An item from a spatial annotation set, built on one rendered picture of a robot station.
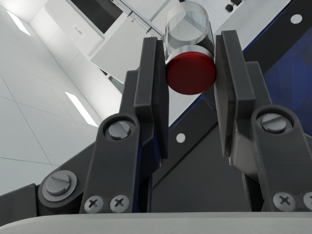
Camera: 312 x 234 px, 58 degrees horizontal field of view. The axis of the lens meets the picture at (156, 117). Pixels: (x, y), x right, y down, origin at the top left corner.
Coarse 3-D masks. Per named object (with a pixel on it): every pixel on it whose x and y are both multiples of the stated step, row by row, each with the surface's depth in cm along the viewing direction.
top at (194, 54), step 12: (180, 60) 11; (192, 60) 11; (204, 60) 11; (168, 72) 11; (180, 72) 11; (192, 72) 11; (204, 72) 11; (168, 84) 12; (180, 84) 12; (192, 84) 12; (204, 84) 12
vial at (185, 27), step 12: (168, 12) 14; (180, 12) 13; (192, 12) 13; (204, 12) 13; (168, 24) 13; (180, 24) 12; (192, 24) 12; (204, 24) 12; (168, 36) 12; (180, 36) 12; (192, 36) 11; (204, 36) 12; (168, 48) 12; (180, 48) 11; (192, 48) 11; (204, 48) 11; (168, 60) 11
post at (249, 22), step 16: (256, 0) 44; (272, 0) 43; (288, 0) 42; (240, 16) 44; (256, 16) 43; (272, 16) 42; (240, 32) 44; (256, 32) 43; (176, 96) 46; (192, 96) 45; (176, 112) 45
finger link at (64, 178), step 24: (144, 48) 10; (144, 72) 9; (144, 96) 8; (168, 96) 12; (144, 120) 9; (168, 120) 12; (144, 144) 8; (72, 168) 8; (144, 168) 9; (48, 192) 7; (72, 192) 7
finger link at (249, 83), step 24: (216, 48) 11; (240, 48) 9; (216, 72) 11; (240, 72) 9; (216, 96) 12; (240, 96) 8; (264, 96) 9; (240, 120) 8; (240, 144) 8; (240, 168) 9
